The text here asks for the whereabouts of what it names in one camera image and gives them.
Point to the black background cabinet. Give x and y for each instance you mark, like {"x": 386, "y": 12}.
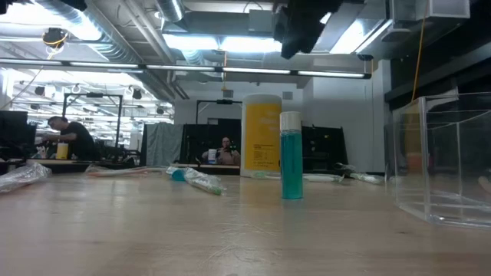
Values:
{"x": 324, "y": 149}

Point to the blue white toothbrush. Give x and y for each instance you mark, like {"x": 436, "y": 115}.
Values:
{"x": 23, "y": 176}

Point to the small white background canister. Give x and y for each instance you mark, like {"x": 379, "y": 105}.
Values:
{"x": 212, "y": 156}

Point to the grey hanging cloth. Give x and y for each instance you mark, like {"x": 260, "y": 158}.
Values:
{"x": 163, "y": 143}

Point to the black background monitor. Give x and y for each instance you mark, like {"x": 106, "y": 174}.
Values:
{"x": 15, "y": 130}

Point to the person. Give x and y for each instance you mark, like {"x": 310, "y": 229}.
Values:
{"x": 228, "y": 153}
{"x": 78, "y": 140}

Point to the yellow white wipes canister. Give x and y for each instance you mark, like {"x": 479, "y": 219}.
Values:
{"x": 262, "y": 134}

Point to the pink white toothbrush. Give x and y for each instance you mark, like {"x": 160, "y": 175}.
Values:
{"x": 122, "y": 172}

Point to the teal mouthwash bottle white cap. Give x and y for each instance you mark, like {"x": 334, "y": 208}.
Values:
{"x": 178, "y": 175}
{"x": 291, "y": 165}

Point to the clear acrylic box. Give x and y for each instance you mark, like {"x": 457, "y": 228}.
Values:
{"x": 426, "y": 191}

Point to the black background rig frame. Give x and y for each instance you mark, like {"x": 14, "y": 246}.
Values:
{"x": 92, "y": 94}
{"x": 224, "y": 101}

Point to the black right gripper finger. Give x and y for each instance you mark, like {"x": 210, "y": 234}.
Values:
{"x": 310, "y": 46}
{"x": 290, "y": 50}

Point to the long ceiling light strip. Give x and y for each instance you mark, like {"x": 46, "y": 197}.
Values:
{"x": 180, "y": 68}

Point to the green toothbrush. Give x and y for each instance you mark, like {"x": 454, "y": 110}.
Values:
{"x": 205, "y": 183}
{"x": 364, "y": 177}
{"x": 322, "y": 178}

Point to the small yellow background canister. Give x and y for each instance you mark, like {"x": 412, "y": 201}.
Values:
{"x": 62, "y": 151}

